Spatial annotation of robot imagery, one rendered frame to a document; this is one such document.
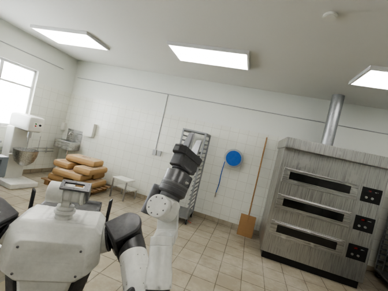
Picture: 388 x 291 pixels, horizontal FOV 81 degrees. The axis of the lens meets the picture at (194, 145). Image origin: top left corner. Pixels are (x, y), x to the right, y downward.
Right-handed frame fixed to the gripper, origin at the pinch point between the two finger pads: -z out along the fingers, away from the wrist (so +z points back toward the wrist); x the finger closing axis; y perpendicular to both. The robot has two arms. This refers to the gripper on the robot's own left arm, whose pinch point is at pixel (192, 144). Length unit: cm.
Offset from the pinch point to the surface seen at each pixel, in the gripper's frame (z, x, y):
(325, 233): -54, -365, 25
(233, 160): -143, -325, 204
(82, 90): -193, -106, 569
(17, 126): -29, -30, 489
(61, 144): -49, -134, 564
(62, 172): 14, -138, 465
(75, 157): -26, -146, 469
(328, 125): -234, -331, 43
